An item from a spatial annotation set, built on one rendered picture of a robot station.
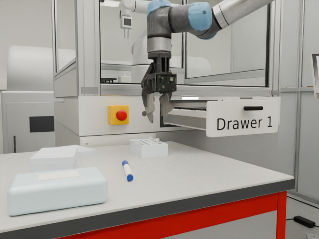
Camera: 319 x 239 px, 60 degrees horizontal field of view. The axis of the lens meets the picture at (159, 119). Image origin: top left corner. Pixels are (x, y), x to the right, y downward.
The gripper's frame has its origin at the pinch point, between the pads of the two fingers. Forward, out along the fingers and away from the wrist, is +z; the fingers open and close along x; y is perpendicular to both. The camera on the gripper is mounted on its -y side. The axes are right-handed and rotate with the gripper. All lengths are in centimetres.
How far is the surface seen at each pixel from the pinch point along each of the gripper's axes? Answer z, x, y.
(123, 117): 0.3, -7.2, -14.2
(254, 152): 21, 63, -25
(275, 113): -1.2, 39.9, 9.8
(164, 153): 10.2, 0.1, 5.9
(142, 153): 9.7, -7.0, 5.9
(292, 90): -14, 188, -115
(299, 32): -68, 188, -110
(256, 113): -1.6, 31.2, 10.3
